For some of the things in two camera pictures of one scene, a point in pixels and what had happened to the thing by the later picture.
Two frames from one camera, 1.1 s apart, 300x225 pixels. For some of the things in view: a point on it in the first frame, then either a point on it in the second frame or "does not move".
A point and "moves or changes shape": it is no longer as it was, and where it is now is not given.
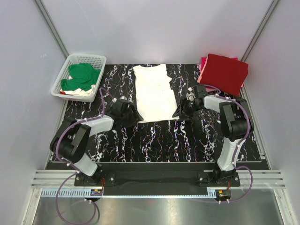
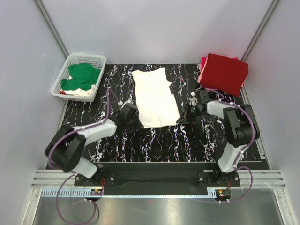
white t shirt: x=155 y=98 moves or changes shape
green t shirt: x=82 y=76 does not move
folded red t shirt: x=227 y=74 does not move
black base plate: x=154 y=176 does not move
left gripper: x=135 y=115 → x=138 y=125
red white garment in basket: x=79 y=92 does not move
